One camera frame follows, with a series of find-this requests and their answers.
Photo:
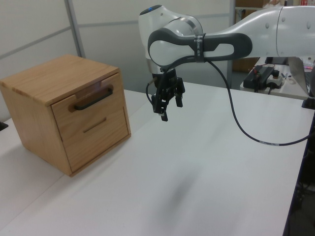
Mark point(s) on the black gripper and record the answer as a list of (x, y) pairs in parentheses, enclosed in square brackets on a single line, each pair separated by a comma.
[(167, 82)]

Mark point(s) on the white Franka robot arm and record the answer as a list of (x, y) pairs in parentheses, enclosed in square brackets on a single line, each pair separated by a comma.
[(167, 46)]

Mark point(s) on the black power supply box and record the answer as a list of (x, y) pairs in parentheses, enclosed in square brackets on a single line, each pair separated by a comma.
[(258, 76)]

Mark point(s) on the white emergency stop box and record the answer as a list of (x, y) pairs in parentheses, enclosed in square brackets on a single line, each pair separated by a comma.
[(276, 82)]

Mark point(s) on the scissors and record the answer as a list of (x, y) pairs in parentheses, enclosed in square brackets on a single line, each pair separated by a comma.
[(284, 75)]

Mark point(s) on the light grey desk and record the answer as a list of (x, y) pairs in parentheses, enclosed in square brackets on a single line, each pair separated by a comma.
[(288, 92)]

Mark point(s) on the brown cardboard box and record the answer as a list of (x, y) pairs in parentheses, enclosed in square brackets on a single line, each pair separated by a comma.
[(248, 3)]

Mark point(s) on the silver laptop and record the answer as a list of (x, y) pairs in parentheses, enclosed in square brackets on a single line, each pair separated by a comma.
[(297, 73)]

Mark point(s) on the wooden cabinet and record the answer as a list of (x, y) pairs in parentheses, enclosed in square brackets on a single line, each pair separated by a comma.
[(37, 81)]

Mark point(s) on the small black table clamp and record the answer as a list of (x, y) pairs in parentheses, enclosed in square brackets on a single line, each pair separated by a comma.
[(3, 126)]

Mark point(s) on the grey partition post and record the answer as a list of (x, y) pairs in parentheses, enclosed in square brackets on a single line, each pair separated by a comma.
[(74, 24)]

